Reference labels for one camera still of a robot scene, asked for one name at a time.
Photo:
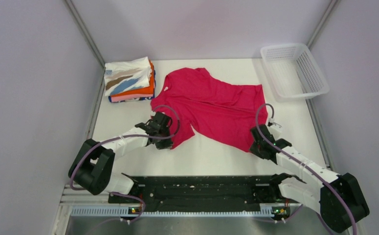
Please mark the white slotted cable duct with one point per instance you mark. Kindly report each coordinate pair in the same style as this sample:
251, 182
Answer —
107, 211

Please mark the white patterned folded t-shirt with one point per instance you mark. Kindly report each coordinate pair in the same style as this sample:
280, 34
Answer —
126, 76

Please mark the aluminium rail frame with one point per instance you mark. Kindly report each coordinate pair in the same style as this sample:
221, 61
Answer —
79, 196

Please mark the blue folded t-shirt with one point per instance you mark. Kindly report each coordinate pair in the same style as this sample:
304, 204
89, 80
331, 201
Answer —
146, 90

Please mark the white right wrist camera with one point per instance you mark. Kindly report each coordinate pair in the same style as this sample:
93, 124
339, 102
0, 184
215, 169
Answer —
274, 128

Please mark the crimson red t-shirt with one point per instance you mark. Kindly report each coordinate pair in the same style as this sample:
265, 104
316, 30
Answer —
200, 103

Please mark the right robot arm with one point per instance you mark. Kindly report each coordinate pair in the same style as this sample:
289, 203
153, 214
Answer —
337, 199

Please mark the orange folded t-shirt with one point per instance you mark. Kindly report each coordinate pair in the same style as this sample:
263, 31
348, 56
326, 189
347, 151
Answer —
129, 80

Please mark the pink folded t-shirt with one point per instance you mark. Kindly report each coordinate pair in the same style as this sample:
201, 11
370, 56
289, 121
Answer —
121, 98

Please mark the white plastic basket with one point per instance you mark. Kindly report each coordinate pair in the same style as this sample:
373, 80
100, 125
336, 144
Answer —
293, 72

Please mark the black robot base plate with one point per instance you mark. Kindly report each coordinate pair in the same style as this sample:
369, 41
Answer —
142, 181

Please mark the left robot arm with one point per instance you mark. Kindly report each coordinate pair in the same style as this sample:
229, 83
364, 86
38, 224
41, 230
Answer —
92, 169

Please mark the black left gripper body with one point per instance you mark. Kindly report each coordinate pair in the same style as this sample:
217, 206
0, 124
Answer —
165, 132

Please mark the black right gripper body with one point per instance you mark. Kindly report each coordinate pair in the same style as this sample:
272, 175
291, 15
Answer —
260, 154

